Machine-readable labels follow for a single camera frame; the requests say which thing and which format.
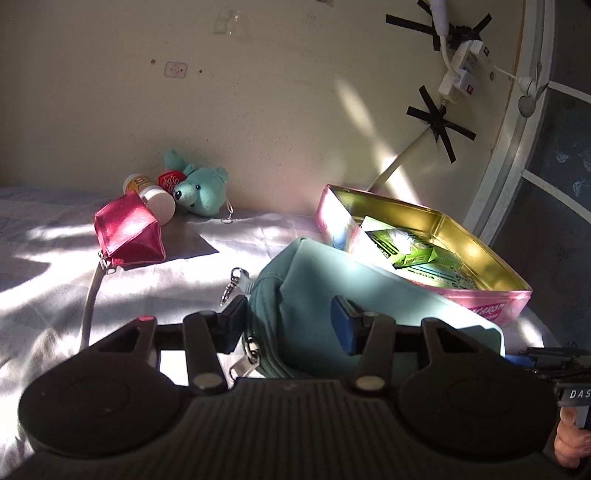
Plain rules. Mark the pink biscuit tin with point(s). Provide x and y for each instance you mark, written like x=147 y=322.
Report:
x=498 y=295

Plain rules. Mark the person's right hand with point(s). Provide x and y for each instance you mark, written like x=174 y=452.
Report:
x=571 y=443

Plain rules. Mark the yellow label bottle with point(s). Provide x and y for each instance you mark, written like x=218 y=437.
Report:
x=152 y=196

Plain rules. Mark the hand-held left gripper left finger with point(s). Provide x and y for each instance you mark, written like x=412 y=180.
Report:
x=231 y=323

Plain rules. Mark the white pipe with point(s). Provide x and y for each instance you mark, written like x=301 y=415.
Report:
x=401 y=159

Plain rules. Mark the small white wall sticker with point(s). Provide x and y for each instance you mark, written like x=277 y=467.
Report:
x=176 y=69

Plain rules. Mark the green packet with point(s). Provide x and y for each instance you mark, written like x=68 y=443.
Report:
x=406 y=247

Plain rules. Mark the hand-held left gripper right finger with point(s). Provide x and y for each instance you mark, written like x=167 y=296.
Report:
x=346 y=327

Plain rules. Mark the pale teal zip pouch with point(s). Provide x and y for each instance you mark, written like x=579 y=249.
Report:
x=314 y=286

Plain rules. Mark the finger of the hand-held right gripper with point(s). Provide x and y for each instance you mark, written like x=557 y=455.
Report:
x=554 y=360

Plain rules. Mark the teal plush bear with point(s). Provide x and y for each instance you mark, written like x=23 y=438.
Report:
x=203 y=189

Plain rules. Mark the red shiny pouch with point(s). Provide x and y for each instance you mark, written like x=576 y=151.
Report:
x=129 y=230

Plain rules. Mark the clear tape patch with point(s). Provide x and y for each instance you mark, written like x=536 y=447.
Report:
x=226 y=21

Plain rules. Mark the red mini can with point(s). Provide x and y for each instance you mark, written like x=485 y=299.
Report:
x=171 y=182

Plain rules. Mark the black tape cross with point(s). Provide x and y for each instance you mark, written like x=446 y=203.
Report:
x=434 y=27
x=438 y=124

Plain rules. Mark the white power strip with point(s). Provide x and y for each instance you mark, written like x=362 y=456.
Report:
x=457 y=85
x=473 y=53

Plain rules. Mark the white window frame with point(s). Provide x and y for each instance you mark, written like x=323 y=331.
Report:
x=508 y=138

